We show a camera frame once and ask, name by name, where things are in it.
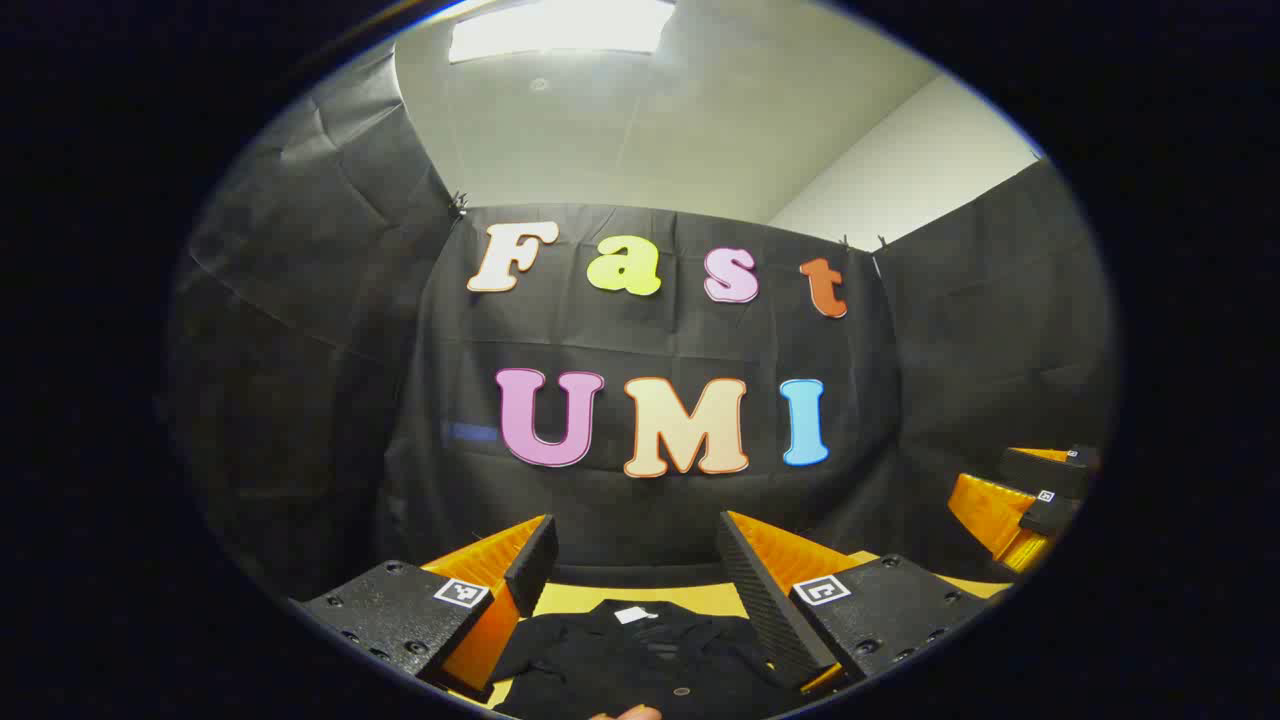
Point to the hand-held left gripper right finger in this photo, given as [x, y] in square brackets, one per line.
[760, 600]

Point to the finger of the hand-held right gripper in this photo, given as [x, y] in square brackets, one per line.
[1040, 472]
[1050, 510]

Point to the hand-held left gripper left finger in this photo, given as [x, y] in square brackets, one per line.
[535, 560]

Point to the black shirt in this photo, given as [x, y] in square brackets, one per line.
[620, 660]

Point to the black backdrop cloth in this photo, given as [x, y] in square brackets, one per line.
[650, 500]

